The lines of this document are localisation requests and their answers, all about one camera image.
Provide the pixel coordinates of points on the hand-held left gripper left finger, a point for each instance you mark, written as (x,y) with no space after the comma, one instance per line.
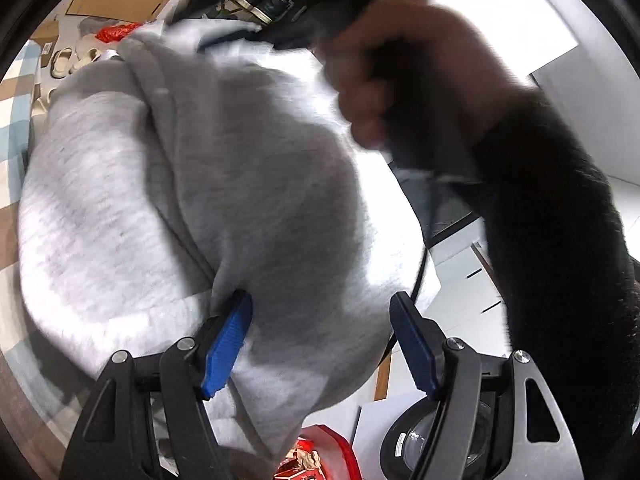
(227,345)

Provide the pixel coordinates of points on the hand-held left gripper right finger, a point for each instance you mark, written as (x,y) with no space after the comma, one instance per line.
(415,345)

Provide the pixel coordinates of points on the light grey hoodie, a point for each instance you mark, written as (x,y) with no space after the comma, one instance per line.
(200,185)

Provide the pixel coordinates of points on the person's right forearm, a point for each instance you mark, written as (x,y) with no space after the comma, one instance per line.
(560,235)

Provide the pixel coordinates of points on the person's right hand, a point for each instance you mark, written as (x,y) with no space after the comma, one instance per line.
(465,60)

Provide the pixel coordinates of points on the white drawer cabinet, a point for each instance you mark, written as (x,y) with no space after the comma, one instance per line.
(465,290)

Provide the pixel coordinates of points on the black round glass appliance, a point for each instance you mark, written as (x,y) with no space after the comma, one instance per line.
(415,445)

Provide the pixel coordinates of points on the rows of assorted sneakers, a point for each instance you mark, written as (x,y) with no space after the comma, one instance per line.
(260,7)

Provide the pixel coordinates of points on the checkered bed sheet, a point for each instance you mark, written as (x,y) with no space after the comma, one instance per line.
(12,125)

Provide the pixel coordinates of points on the orange plastic bag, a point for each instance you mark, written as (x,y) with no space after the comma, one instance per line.
(115,33)

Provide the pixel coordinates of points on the scattered pile of shoes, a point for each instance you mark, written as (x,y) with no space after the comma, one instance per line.
(65,60)

